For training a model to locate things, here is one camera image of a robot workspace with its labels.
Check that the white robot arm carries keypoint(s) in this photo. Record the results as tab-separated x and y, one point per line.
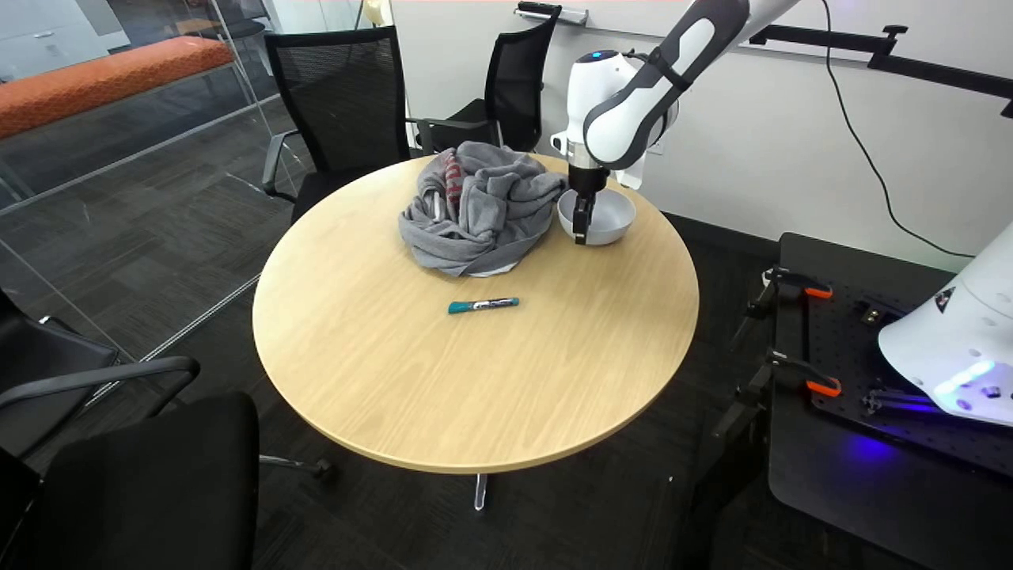
617	101

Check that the orange handled clamp lower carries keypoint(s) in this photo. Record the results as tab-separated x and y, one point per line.
775	372

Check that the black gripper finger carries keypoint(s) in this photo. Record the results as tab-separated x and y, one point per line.
579	215

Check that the black office chair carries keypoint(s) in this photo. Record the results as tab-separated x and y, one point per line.
346	97
509	106
169	492

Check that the black wall rail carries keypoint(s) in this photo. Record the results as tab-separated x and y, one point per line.
880	56

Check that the orange handled clamp upper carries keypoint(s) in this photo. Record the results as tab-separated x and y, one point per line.
781	286

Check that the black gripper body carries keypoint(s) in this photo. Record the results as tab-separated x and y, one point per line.
587	177

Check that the black office chair back left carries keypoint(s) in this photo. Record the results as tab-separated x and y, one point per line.
346	97

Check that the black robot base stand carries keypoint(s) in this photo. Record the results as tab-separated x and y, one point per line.
879	462

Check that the round wooden table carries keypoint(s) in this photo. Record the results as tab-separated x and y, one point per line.
359	344

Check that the black office chair back right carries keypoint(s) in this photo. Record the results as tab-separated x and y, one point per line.
509	106

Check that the green capped marker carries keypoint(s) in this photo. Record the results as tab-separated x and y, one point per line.
458	309

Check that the orange bench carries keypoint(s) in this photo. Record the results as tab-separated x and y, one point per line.
83	87

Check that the black office chair front left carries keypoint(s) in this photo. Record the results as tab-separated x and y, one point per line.
169	492

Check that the grey bowl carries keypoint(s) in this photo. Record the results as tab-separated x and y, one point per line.
611	215

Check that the grey crumpled cloth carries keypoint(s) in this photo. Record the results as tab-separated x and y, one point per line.
480	211

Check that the orange handled clamp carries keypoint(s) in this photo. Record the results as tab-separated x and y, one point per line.
781	286
775	372

